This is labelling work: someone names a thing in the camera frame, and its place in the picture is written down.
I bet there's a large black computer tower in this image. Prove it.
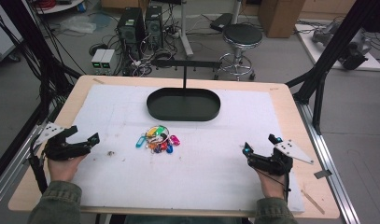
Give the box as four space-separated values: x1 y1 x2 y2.
117 7 147 60

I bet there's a white power supply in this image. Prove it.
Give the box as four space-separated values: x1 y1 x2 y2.
91 49 106 76
100 49 117 76

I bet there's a black metal frame strut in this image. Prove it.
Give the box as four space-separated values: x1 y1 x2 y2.
0 0 83 125
285 0 380 135

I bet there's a white board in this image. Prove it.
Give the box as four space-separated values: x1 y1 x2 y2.
294 22 380 72

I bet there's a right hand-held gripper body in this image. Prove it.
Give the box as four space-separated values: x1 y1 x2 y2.
246 139 315 176

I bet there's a cardboard box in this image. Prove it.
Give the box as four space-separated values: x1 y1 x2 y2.
258 0 307 39

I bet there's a grey tape piece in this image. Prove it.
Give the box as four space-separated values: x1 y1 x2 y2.
313 169 333 180

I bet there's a white foam mat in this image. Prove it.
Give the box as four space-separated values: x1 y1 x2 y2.
70 83 305 215

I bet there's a right hand-held gripper cable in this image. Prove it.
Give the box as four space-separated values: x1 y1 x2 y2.
256 167 292 203

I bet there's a brown tape strip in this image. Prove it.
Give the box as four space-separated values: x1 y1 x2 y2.
301 189 326 216

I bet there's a tangle of cables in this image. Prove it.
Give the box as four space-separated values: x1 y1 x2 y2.
120 29 182 77

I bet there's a grey machine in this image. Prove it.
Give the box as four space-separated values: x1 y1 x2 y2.
312 21 373 71

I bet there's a small black computer tower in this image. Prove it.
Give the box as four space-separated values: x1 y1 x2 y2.
145 5 164 49

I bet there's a person's left hand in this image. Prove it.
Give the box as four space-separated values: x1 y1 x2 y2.
47 153 88 183

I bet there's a black key rack with tray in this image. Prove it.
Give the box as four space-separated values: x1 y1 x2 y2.
146 59 222 122

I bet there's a person's right hand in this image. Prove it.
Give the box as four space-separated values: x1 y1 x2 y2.
255 167 288 200

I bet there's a black round stool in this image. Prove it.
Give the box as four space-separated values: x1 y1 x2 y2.
214 23 264 81

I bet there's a flat black device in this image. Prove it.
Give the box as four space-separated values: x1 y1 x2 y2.
209 12 234 33

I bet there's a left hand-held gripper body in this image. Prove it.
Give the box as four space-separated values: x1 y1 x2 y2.
33 121 92 161

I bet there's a clear plastic bag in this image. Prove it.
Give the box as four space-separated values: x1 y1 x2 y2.
59 15 97 35

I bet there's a round white table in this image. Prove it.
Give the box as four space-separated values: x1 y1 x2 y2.
34 0 86 15

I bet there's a white cabinet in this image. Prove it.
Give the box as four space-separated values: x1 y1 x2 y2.
0 0 24 63

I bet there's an aluminium rail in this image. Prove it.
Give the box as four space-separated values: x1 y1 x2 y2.
0 122 56 206
294 101 362 224

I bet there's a bunch of colourful key tags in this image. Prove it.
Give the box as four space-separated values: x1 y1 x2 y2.
134 124 181 155

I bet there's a white desk leg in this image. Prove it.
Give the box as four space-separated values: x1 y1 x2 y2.
177 0 195 59

